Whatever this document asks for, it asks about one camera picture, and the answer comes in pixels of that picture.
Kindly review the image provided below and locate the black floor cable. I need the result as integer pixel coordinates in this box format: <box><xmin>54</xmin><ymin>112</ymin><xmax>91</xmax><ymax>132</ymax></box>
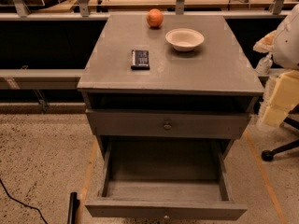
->
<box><xmin>0</xmin><ymin>177</ymin><xmax>50</xmax><ymax>224</ymax></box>

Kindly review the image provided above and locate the white paper bowl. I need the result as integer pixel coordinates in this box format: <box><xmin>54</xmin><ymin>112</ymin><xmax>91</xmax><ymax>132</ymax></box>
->
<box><xmin>165</xmin><ymin>28</ymin><xmax>205</xmax><ymax>52</ymax></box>

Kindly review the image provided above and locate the black bar on floor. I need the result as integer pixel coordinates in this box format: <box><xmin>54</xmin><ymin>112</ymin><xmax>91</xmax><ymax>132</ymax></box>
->
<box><xmin>67</xmin><ymin>192</ymin><xmax>78</xmax><ymax>224</ymax></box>

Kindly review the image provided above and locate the closed grey middle drawer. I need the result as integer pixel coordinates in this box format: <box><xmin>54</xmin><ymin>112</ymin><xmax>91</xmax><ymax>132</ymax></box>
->
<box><xmin>87</xmin><ymin>110</ymin><xmax>249</xmax><ymax>139</ymax></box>

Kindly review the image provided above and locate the black office chair base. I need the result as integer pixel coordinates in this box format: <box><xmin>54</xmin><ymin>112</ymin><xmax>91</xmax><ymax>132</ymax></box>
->
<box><xmin>261</xmin><ymin>118</ymin><xmax>299</xmax><ymax>161</ymax></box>

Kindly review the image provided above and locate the open grey bottom drawer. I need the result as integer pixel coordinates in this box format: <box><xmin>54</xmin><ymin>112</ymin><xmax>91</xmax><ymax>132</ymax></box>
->
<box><xmin>86</xmin><ymin>137</ymin><xmax>247</xmax><ymax>220</ymax></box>

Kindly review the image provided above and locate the grey metal railing frame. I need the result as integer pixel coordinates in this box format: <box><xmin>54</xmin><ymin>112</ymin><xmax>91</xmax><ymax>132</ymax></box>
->
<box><xmin>0</xmin><ymin>0</ymin><xmax>299</xmax><ymax>114</ymax></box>

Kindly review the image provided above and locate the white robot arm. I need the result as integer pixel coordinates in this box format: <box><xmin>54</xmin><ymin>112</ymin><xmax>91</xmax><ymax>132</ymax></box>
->
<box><xmin>253</xmin><ymin>5</ymin><xmax>299</xmax><ymax>126</ymax></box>

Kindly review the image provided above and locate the grey wooden drawer cabinet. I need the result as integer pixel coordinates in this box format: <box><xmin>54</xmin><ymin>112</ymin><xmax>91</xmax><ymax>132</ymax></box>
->
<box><xmin>78</xmin><ymin>15</ymin><xmax>263</xmax><ymax>153</ymax></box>

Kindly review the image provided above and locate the orange fruit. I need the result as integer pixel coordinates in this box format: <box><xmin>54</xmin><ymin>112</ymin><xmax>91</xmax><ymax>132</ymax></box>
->
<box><xmin>146</xmin><ymin>8</ymin><xmax>164</xmax><ymax>27</ymax></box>

